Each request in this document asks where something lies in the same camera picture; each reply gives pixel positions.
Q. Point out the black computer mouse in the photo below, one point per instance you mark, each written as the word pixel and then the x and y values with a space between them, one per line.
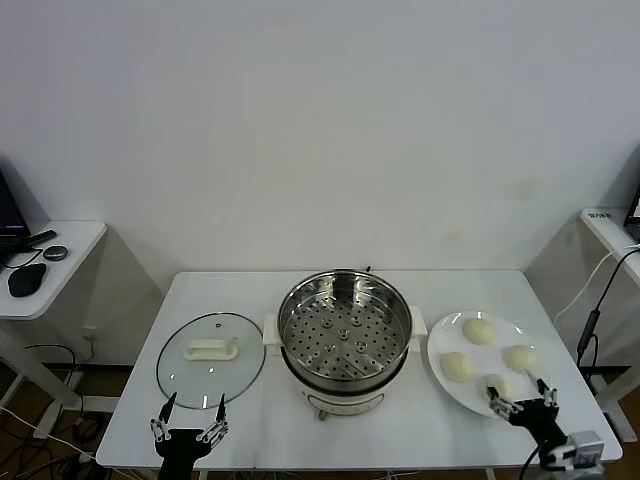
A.
pixel 26 281

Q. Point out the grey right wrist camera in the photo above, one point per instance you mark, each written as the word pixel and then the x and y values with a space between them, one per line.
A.
pixel 575 450

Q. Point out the white steamed baozi bun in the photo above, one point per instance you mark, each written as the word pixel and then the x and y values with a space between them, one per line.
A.
pixel 520 358
pixel 456 367
pixel 479 331
pixel 501 386

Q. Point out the perforated steel steamer pot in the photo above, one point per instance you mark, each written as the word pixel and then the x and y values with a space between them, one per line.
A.
pixel 300 295

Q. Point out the white side table with sticker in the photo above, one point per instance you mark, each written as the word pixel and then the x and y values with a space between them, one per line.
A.
pixel 607 232

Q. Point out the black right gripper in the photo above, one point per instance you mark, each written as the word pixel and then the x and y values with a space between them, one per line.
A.
pixel 537 420

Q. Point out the white side table with mouse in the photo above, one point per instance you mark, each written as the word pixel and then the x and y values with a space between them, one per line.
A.
pixel 75 260

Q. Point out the black bar-shaped device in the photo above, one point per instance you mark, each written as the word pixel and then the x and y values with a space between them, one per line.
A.
pixel 40 237

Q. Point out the steel pot with white base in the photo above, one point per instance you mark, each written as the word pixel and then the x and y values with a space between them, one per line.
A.
pixel 345 400

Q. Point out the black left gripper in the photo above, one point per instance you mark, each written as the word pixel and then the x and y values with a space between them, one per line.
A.
pixel 177 442

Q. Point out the laptop with pink screen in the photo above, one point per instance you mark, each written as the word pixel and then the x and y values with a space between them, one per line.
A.
pixel 635 207

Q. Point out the round grey disc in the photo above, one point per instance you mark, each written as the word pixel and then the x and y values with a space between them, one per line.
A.
pixel 55 251

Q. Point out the white wall socket plug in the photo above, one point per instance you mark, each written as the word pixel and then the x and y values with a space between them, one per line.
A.
pixel 90 334

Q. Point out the black laptop with purple screen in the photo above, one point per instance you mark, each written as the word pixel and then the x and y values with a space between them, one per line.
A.
pixel 10 205

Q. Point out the white round plate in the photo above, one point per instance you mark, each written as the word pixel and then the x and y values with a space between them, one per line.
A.
pixel 460 395

